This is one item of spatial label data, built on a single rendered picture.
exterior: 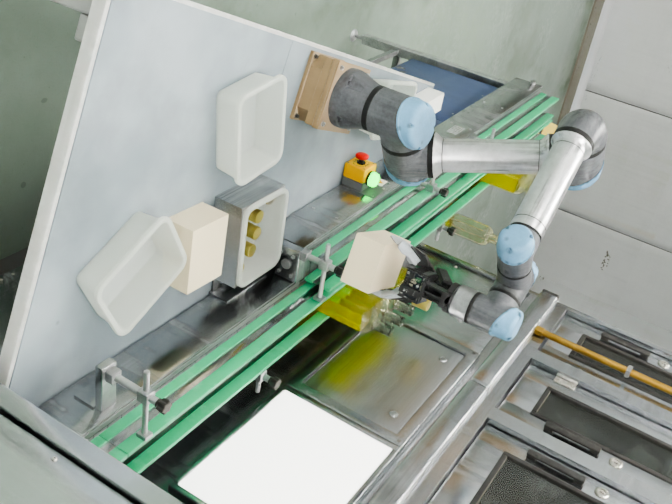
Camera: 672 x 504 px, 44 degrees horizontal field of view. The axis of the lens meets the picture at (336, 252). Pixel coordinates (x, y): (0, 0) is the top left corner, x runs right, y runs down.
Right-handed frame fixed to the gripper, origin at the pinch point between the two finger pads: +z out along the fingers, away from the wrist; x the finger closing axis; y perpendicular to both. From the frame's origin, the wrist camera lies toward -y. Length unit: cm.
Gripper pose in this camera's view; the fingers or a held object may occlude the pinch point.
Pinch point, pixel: (382, 263)
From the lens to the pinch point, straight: 198.7
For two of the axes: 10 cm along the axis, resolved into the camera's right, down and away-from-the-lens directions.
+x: -3.2, 9.2, 2.3
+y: -4.5, 0.6, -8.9
